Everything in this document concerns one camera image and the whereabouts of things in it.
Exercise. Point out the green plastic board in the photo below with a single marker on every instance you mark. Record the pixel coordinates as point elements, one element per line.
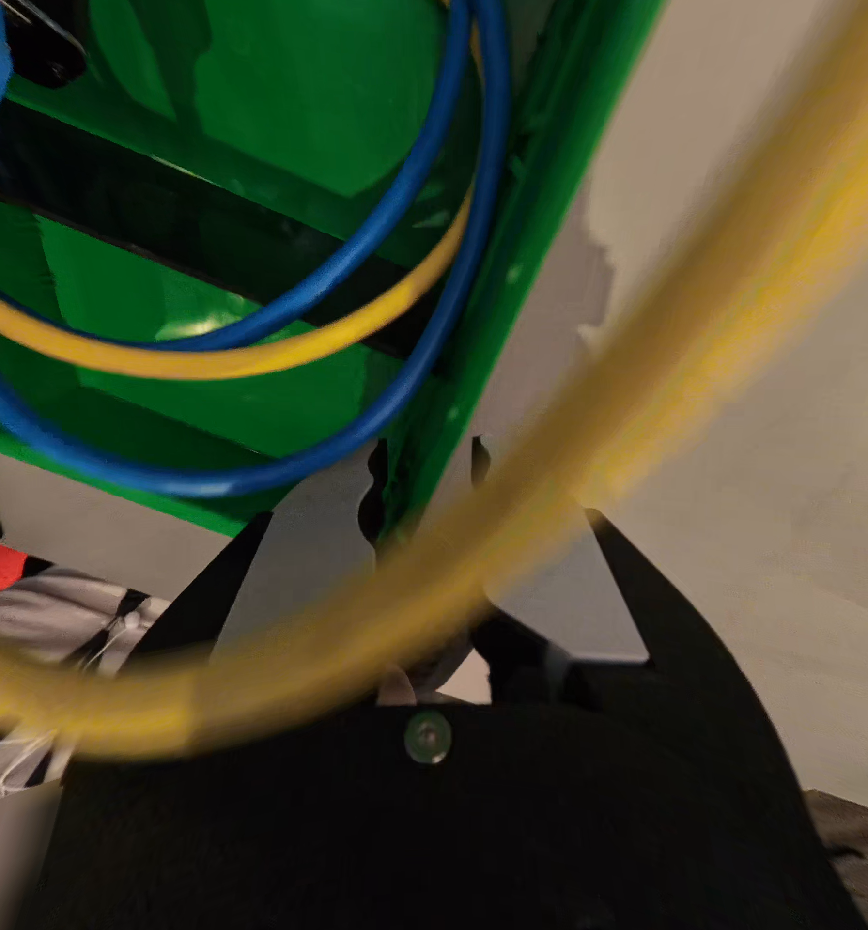
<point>318,94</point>

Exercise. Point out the dark grey mat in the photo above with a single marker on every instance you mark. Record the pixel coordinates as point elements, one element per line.
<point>859,857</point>

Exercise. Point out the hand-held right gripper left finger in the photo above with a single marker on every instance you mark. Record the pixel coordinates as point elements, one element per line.
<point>310,552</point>

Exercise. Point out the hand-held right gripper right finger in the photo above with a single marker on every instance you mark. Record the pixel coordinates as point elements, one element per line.
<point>576,603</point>

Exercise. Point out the grey striped cloth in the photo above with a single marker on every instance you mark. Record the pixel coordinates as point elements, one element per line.
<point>49,610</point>

